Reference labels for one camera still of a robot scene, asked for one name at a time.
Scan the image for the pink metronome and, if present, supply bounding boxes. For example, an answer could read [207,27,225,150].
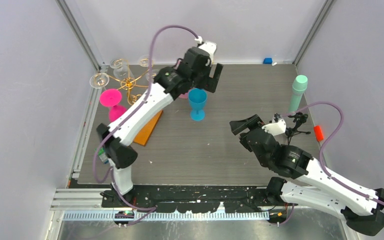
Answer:
[179,92,189,99]

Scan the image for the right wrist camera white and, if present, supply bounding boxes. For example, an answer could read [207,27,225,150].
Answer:
[261,113,287,136]

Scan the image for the mint green microphone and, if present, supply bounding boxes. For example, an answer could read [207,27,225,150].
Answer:
[288,74,308,113]

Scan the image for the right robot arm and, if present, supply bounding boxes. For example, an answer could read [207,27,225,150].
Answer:
[229,114,384,237]

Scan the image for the gold wire glass rack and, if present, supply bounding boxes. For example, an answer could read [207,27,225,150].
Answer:
[98,59,149,105]

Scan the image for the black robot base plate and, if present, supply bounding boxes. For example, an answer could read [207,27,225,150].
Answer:
[100,185,292,214]

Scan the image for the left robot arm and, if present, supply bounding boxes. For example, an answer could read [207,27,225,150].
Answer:
[96,42,223,207]

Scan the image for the clear wine glass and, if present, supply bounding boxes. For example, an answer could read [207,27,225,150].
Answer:
[110,58,130,80]
[89,72,110,89]
[137,54,154,70]
[145,69,160,82]

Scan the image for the blue block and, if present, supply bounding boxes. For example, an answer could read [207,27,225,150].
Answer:
[263,57,273,65]

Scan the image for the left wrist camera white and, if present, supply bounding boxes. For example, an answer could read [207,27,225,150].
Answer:
[194,36,217,64]

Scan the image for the blue plastic wine glass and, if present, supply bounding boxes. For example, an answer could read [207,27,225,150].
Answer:
[188,88,208,122]

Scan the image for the pink plastic wine glass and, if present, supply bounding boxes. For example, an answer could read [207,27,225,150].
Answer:
[99,88,128,123]

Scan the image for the orange red block by wall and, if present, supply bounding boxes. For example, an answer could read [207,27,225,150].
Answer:
[313,125,325,142]

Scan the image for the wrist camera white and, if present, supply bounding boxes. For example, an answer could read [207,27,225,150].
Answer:
[261,113,287,136]
[194,36,217,64]

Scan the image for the green blue toy bricks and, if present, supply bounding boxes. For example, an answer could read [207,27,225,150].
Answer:
[98,148,109,164]

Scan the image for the orange wooden rack base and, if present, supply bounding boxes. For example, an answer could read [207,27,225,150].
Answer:
[133,110,164,146]

